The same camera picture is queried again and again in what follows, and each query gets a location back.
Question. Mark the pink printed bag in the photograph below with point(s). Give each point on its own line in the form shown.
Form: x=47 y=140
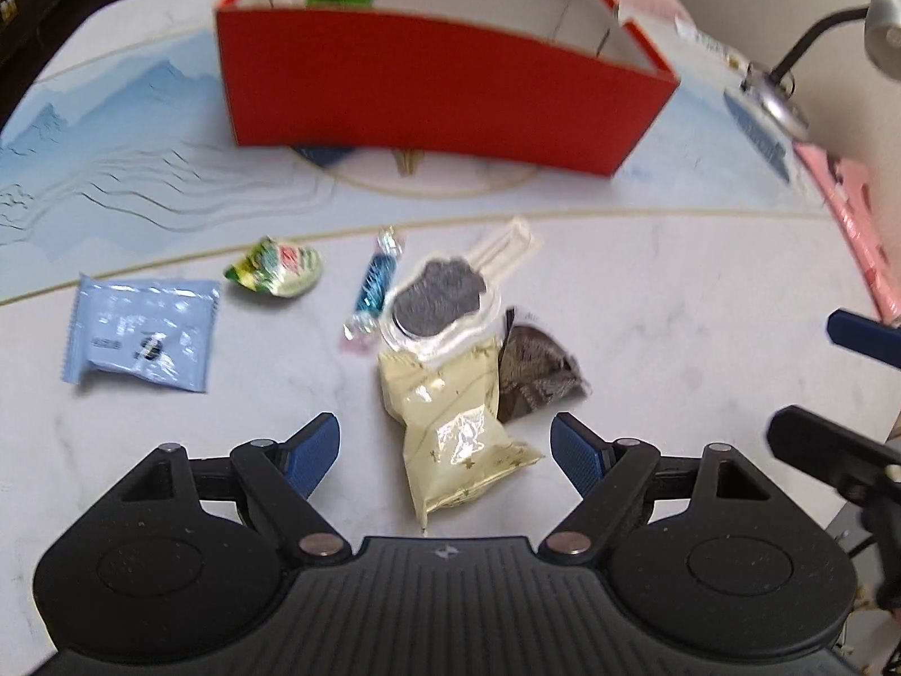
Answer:
x=855 y=204

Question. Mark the light blue snack packet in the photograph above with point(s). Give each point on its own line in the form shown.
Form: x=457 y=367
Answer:
x=141 y=324

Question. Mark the dark lollipop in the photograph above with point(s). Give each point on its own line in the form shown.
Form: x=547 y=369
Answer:
x=436 y=296

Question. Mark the silver desk lamp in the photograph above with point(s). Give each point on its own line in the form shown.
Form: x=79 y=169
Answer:
x=774 y=102

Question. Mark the brown chocolate packet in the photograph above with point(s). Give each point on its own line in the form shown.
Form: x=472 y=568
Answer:
x=538 y=366

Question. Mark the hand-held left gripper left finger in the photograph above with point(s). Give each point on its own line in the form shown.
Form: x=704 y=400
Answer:
x=310 y=454

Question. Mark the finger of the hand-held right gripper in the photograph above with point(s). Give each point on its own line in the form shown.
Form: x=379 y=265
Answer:
x=830 y=451
x=862 y=334

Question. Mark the paper leaflet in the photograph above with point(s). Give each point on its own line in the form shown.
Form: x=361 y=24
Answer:
x=707 y=42

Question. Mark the red cardboard box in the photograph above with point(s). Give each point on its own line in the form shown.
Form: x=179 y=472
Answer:
x=422 y=84

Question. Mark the cream snack packet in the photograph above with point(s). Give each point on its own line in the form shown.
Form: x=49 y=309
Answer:
x=450 y=422

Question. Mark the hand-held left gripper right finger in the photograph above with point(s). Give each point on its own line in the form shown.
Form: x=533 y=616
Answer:
x=581 y=454

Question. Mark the blue twisted candy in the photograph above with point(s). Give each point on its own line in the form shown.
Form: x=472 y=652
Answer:
x=373 y=282

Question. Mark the green candy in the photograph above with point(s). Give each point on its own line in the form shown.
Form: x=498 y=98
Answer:
x=278 y=267

